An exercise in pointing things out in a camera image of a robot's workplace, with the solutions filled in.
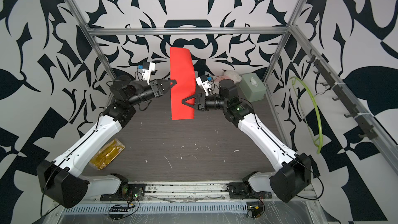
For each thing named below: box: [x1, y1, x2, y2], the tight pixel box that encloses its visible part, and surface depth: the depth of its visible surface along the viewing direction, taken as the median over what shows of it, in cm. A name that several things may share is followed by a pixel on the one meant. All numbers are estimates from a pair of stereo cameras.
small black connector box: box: [247, 205, 262, 219], surface depth 73 cm
